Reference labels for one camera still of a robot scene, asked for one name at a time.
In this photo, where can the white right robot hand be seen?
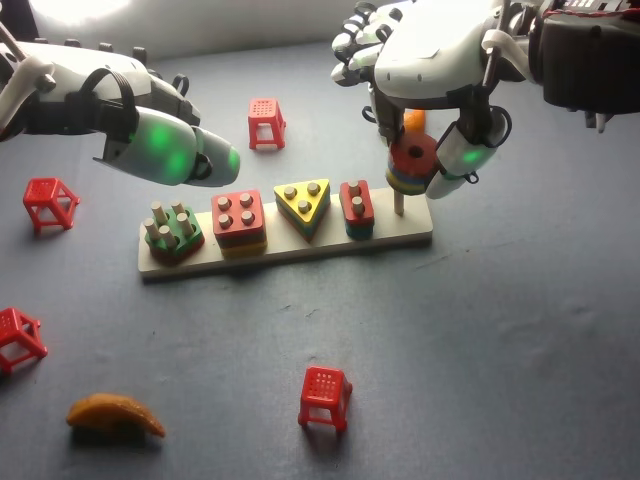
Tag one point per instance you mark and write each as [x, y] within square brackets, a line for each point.
[430, 60]

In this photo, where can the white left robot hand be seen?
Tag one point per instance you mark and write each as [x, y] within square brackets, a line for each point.
[125, 100]

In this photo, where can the green pentagon block stack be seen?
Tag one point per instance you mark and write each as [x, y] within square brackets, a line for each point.
[195, 231]

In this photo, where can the red oblong block stack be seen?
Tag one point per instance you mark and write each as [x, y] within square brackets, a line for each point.
[369, 200]

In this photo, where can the red square block stack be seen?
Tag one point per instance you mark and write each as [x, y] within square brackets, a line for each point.
[236, 210]

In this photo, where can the yellow triangle block stack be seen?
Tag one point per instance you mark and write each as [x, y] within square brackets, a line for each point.
[301, 193]

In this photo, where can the wooden shape sorter board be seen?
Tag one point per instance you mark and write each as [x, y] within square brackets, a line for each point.
[300, 250]

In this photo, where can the orange toy chicken leg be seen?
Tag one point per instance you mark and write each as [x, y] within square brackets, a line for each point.
[415, 122]

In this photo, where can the white backdrop sheet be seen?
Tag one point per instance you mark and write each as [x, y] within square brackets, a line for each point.
[200, 20]

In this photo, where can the red toy stool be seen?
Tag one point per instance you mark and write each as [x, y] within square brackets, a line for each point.
[20, 345]
[47, 192]
[265, 110]
[325, 397]

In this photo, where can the grey table cloth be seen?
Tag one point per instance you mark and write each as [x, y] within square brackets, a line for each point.
[450, 325]

